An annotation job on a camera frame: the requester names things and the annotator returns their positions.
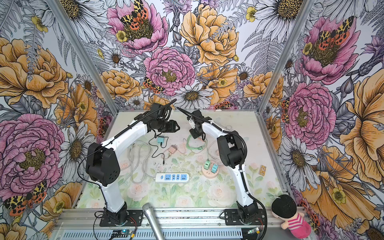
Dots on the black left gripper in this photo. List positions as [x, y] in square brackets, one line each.
[172, 127]

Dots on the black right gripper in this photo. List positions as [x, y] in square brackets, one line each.
[194, 134]

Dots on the teal USB charger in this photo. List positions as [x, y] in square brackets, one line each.
[214, 168]
[160, 140]

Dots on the pink USB charger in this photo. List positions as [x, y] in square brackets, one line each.
[172, 149]

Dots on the green USB charger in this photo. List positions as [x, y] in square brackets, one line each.
[207, 164]

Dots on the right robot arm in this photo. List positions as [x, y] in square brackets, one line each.
[233, 152]

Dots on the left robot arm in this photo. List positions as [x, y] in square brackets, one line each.
[102, 164]

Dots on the pink round power socket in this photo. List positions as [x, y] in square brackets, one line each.
[209, 174]

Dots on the white blue power strip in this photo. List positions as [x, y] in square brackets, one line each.
[172, 178]

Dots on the yellow square sticker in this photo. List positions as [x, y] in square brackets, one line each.
[262, 170]

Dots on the silver microphone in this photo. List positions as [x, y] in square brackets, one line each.
[151, 217]

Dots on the small green circuit board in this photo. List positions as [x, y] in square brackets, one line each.
[123, 234]

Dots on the pink plush toy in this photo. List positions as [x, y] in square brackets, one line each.
[285, 208]

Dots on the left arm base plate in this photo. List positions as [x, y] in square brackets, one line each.
[125, 218]

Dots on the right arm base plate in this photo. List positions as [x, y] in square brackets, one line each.
[234, 217]

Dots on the aluminium front rail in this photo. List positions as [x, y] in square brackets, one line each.
[169, 224]

